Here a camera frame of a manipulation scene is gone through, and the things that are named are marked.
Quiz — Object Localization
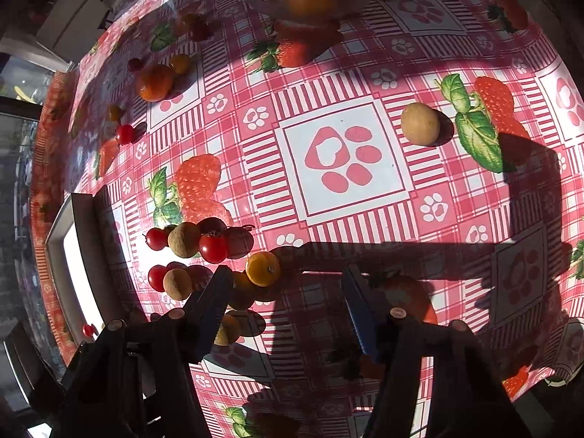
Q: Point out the tan longan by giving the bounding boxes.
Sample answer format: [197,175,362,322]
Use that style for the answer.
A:
[163,269,193,301]
[167,222,201,258]
[401,103,441,146]

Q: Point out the red cherry tomato with stem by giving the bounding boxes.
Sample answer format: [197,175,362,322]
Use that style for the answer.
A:
[199,233,228,264]

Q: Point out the small mandarin orange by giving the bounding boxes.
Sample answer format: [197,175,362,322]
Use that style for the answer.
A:
[380,274,438,324]

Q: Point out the white plastic tray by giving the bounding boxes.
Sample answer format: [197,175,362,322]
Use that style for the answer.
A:
[46,193,125,344]

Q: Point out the red checkered strawberry tablecloth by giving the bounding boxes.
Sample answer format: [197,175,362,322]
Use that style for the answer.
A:
[28,0,584,438]

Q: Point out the red cherry tomato mid left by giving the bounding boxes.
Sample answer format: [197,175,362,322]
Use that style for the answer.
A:
[116,124,135,145]

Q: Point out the yellow tomato on strawberry print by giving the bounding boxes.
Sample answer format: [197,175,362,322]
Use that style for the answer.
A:
[107,104,124,123]

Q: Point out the large mandarin orange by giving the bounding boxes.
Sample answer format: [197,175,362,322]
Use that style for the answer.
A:
[136,64,175,103]

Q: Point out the dark red cherry tomato far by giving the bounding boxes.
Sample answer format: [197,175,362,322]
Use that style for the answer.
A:
[128,57,143,72]

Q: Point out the dark red tomato far right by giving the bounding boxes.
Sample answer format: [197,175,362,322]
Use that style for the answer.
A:
[188,20,213,42]

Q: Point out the yellow tomato far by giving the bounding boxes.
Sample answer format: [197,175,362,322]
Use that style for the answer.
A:
[173,14,193,38]

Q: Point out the orange tomato in bowl front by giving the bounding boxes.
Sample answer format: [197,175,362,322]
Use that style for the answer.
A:
[287,0,337,19]

